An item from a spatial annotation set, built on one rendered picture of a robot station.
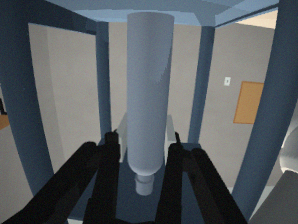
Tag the blue shelving unit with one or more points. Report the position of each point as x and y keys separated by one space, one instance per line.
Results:
x=276 y=107

